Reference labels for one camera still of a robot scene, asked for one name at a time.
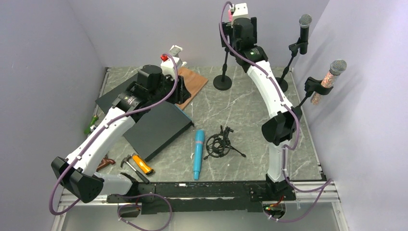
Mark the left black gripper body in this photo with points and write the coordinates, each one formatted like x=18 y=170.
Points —
x=170 y=83

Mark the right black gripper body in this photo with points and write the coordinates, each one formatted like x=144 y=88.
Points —
x=232 y=41

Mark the round-base stand with shock mount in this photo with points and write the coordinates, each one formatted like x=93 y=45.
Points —
x=223 y=82

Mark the dark grey rack unit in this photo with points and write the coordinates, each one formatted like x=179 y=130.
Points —
x=155 y=130

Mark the blue microphone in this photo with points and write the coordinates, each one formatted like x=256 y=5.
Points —
x=198 y=151

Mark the black tripod shock-mount stand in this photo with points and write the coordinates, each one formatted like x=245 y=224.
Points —
x=219 y=145

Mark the pink microphone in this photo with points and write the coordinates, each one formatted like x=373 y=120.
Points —
x=229 y=15

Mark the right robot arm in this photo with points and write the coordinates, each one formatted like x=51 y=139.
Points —
x=282 y=130

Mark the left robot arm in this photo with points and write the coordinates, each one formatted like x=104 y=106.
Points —
x=78 y=171

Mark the round-base stand black mic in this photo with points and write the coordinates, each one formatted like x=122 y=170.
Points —
x=294 y=48

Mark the black microphone silver grille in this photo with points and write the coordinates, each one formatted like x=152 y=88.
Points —
x=304 y=22

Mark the round-base stand glitter mic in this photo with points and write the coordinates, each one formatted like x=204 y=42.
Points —
x=312 y=85

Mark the glitter microphone silver grille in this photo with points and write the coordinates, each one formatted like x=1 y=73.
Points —
x=336 y=68

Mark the wooden board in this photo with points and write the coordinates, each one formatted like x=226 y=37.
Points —
x=194 y=83

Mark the small black hammer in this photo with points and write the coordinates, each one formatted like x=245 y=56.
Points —
x=125 y=160

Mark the orange utility knife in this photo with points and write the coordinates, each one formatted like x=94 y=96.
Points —
x=147 y=170

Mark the green valve fitting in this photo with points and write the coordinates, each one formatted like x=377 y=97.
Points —
x=91 y=126

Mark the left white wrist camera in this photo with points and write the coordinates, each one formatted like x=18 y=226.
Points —
x=168 y=67

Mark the silver white bracket stand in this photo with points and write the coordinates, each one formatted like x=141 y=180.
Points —
x=174 y=52

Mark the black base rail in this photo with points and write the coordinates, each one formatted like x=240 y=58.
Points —
x=198 y=196

